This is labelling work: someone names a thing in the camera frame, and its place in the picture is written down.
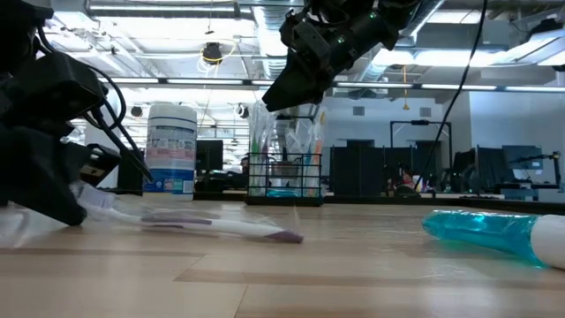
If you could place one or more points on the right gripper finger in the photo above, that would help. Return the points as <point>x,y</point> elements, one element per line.
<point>293,90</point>

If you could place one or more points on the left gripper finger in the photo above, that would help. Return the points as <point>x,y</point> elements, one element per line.
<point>35,176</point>
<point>101,163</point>

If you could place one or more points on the grey white toothbrush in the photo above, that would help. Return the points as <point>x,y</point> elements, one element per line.
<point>265,132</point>

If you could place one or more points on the black cabinet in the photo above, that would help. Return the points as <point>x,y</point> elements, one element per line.
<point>128,176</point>

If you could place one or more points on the white wipes canister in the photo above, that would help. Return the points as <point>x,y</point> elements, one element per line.
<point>170,132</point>

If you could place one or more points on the black monitor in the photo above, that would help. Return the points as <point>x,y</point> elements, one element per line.
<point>209,154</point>

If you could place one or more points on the person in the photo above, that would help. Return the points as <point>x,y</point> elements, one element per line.
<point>406,180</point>

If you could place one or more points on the grey desk monitor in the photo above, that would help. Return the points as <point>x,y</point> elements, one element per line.
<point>523,156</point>

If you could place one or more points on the silver ventilation duct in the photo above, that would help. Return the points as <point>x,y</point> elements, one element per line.
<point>267,44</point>

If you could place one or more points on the long ceiling light rail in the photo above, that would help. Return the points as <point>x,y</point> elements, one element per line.
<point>375,85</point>

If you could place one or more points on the black ceiling camera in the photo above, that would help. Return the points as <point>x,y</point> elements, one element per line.
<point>212,50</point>

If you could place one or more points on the black partition wall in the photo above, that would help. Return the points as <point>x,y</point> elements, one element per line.
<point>375,168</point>

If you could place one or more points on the black metal stand frame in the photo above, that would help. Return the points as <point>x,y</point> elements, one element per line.
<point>419,122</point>

